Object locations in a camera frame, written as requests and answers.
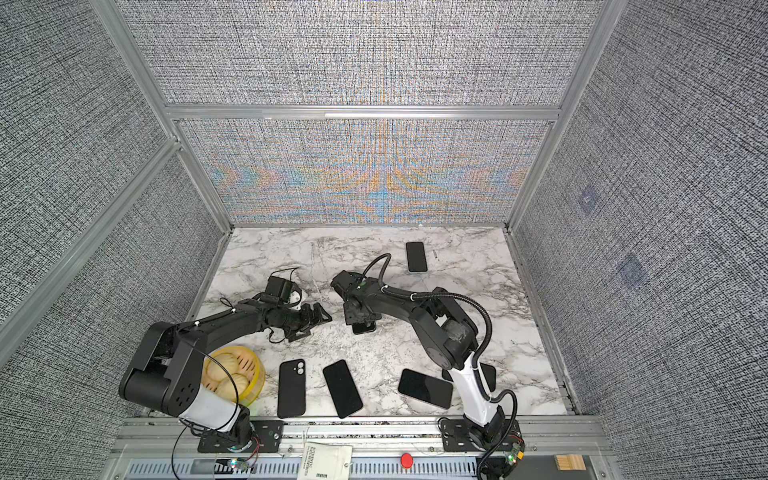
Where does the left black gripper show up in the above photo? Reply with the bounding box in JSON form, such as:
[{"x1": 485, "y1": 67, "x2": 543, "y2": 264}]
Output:
[{"x1": 279, "y1": 301, "x2": 333, "y2": 341}]

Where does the black phone screen up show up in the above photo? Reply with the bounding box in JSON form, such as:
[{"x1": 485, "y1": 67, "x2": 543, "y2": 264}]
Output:
[{"x1": 405, "y1": 241, "x2": 428, "y2": 273}]

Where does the black phone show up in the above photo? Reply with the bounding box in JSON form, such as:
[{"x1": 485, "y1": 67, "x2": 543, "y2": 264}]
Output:
[
  {"x1": 322, "y1": 360, "x2": 363, "y2": 419},
  {"x1": 398, "y1": 369, "x2": 453, "y2": 409},
  {"x1": 352, "y1": 322, "x2": 377, "y2": 335}
]

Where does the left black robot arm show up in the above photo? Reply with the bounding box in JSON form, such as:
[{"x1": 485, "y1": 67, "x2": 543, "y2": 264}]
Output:
[{"x1": 119, "y1": 297, "x2": 332, "y2": 435}]

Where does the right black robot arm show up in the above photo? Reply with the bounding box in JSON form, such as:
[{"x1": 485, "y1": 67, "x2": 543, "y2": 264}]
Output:
[{"x1": 331, "y1": 271, "x2": 509, "y2": 450}]

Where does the black case near left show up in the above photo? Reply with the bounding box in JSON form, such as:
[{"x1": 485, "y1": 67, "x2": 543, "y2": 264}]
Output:
[{"x1": 277, "y1": 359, "x2": 306, "y2": 419}]

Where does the black case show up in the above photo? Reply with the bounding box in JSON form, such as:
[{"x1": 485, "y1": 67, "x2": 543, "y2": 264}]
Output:
[
  {"x1": 277, "y1": 359, "x2": 306, "y2": 419},
  {"x1": 441, "y1": 362, "x2": 497, "y2": 393}
]

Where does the black case near right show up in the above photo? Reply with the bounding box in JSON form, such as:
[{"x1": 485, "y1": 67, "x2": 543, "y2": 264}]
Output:
[{"x1": 441, "y1": 362, "x2": 497, "y2": 393}]

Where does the yellow tape roll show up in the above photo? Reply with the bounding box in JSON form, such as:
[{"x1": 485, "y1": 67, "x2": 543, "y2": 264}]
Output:
[{"x1": 201, "y1": 345, "x2": 265, "y2": 406}]

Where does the white paper label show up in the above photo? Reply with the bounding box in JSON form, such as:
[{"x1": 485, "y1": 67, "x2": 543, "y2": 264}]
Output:
[{"x1": 297, "y1": 442, "x2": 353, "y2": 480}]

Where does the red emergency button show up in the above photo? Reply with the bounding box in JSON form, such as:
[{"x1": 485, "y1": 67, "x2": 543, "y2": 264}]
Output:
[{"x1": 400, "y1": 453, "x2": 414, "y2": 470}]

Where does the wooden block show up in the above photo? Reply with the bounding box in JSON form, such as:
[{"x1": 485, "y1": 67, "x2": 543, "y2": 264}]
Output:
[{"x1": 555, "y1": 454, "x2": 587, "y2": 471}]

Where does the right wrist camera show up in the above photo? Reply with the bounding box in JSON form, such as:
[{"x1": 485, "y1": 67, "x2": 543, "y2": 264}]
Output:
[{"x1": 331, "y1": 270, "x2": 365, "y2": 299}]

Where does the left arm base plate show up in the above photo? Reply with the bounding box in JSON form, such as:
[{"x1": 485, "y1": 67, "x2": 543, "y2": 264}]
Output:
[{"x1": 197, "y1": 419, "x2": 285, "y2": 454}]

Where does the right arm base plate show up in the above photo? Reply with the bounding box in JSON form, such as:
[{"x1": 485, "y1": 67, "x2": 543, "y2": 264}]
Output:
[{"x1": 437, "y1": 417, "x2": 480, "y2": 453}]

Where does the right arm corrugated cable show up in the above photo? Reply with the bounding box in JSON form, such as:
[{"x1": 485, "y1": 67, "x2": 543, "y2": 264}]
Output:
[{"x1": 359, "y1": 252, "x2": 520, "y2": 463}]

